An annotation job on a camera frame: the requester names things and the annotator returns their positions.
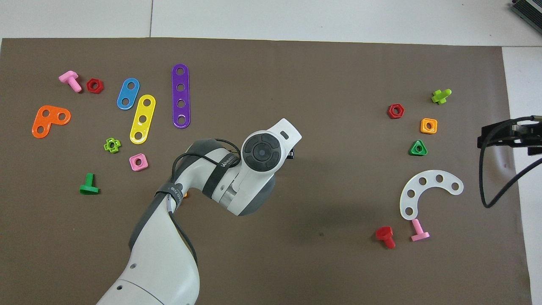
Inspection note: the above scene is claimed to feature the orange three-hole corner plate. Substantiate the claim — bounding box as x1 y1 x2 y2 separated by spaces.
32 105 72 139

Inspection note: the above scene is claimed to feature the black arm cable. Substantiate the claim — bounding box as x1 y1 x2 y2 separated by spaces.
478 115 542 209
167 138 243 268

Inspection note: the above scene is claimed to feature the grey ribbed device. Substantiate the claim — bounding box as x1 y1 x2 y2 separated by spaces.
510 0 542 31

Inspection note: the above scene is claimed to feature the green plastic screw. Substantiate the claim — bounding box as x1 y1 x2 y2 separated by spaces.
79 172 100 195

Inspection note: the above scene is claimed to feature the pink plastic screw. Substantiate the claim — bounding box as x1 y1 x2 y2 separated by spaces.
58 70 83 93
410 218 431 242

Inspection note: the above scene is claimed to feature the white curved five-hole plate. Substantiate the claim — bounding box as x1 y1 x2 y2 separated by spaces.
399 170 465 221

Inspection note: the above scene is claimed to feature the lime green cross-head screw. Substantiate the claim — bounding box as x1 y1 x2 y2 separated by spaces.
431 89 452 105

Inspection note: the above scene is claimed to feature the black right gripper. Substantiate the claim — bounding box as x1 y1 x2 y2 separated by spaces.
478 116 542 156

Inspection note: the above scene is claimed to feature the pink square nut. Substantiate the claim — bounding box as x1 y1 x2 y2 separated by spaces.
129 153 149 172

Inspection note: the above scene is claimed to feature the red plastic screw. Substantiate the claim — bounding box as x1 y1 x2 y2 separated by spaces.
375 226 396 249

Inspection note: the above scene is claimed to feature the brown table mat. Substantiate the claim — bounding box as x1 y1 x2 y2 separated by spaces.
0 37 533 305

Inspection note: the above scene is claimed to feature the yellow three-hole plate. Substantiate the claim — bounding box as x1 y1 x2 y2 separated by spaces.
129 94 156 145

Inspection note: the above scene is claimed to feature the blue two-hole plate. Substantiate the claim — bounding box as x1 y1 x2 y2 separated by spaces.
116 78 140 111

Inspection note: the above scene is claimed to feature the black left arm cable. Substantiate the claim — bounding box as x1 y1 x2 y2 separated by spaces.
167 138 243 268

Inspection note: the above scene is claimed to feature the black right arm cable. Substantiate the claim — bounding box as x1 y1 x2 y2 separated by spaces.
478 115 542 209

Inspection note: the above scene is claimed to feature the purple four-hole plate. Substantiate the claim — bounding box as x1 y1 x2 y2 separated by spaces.
171 64 191 129

